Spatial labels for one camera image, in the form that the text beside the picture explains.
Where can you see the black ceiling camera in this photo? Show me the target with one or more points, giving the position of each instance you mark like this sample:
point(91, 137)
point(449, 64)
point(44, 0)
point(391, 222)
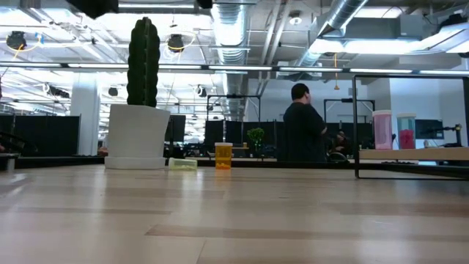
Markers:
point(16, 39)
point(176, 42)

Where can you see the black desk stand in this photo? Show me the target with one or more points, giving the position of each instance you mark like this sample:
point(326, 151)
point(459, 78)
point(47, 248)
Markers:
point(457, 133)

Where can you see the white column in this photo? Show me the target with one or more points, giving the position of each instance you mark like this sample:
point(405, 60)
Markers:
point(85, 121)

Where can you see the green potted plant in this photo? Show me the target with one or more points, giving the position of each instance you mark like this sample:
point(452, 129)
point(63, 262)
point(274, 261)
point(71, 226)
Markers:
point(255, 135)

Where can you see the white plant pot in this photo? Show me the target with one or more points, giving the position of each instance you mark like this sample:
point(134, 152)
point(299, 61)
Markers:
point(135, 132)

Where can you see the person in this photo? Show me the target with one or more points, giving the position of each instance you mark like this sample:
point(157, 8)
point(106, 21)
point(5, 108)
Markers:
point(340, 143)
point(304, 124)

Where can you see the ceiling light strip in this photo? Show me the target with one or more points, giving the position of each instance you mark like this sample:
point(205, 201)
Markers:
point(238, 67)

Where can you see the black partition panel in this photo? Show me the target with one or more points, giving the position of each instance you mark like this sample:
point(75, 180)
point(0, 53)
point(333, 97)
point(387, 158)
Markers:
point(44, 135)
point(227, 137)

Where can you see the yellow medicine bottle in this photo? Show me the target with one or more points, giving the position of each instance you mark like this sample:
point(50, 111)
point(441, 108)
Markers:
point(182, 164)

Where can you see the black gantry frame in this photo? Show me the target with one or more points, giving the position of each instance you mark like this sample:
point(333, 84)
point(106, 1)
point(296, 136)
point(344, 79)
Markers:
point(348, 100)
point(233, 96)

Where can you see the silver ventilation duct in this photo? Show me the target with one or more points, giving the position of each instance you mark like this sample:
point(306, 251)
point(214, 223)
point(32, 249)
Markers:
point(229, 22)
point(340, 14)

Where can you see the black metal table frame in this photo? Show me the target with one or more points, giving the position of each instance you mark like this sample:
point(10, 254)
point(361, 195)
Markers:
point(311, 165)

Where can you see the black computer monitor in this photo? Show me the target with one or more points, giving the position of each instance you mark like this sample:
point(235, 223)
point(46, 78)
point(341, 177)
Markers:
point(428, 129)

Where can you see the blue bottle with red pills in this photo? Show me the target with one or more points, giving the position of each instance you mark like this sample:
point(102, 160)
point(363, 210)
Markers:
point(406, 133)

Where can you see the large orange medicine bottle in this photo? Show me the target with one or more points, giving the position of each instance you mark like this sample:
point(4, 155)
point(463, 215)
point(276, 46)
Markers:
point(223, 155)

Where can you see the pink medicine bottle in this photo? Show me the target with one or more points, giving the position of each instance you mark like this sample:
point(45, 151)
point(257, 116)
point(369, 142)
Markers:
point(382, 130)

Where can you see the wooden shelf board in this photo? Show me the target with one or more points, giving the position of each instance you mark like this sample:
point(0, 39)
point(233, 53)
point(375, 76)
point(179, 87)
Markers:
point(414, 154)

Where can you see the green cactus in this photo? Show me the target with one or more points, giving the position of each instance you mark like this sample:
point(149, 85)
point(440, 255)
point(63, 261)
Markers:
point(143, 66)

